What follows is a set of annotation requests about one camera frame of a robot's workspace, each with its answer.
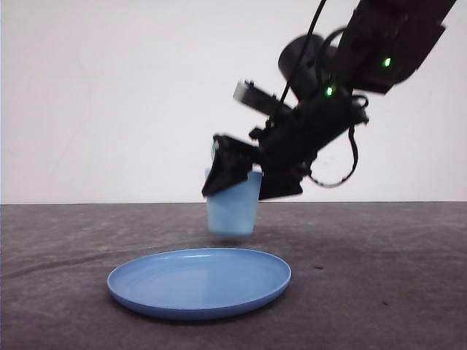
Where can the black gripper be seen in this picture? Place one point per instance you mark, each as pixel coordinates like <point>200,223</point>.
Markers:
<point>289,144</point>

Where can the mint green plastic spoon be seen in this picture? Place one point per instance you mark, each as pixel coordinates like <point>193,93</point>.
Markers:
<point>213,150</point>

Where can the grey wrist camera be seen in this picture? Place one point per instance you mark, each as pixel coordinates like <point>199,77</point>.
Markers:
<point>247,93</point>

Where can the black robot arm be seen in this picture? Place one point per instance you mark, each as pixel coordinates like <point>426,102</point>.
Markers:
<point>383,44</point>

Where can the light blue plastic cup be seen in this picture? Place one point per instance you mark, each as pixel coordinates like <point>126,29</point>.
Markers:
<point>233,211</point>

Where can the blue plastic plate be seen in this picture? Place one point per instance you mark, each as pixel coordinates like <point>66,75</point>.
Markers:
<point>199,284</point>

